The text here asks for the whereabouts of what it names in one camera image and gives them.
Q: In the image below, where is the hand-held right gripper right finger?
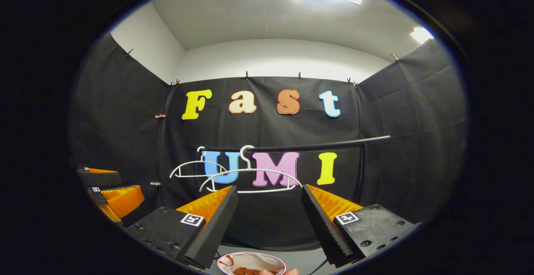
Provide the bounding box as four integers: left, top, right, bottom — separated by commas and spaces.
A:
301, 184, 420, 267

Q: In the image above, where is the row of black clips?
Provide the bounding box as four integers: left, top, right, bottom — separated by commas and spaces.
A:
124, 48, 400, 88

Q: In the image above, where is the small ceiling light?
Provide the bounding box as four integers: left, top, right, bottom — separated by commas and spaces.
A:
410, 26, 435, 45

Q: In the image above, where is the black clothes rack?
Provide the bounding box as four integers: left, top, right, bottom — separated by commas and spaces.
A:
196, 135, 391, 204

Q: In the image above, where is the black backdrop cloth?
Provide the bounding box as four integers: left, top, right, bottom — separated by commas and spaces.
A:
69, 33, 468, 251

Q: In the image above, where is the black cable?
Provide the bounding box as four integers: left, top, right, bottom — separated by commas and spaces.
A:
308, 258, 331, 275

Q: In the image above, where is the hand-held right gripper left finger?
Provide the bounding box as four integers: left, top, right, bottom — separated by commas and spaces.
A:
125, 185, 239, 270

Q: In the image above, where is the white round laundry hamper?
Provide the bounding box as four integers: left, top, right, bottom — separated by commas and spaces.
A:
217, 251, 287, 275

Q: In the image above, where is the white plastic clothes hanger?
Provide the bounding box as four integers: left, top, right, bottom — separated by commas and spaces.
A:
169, 146, 228, 179
199, 145, 303, 194

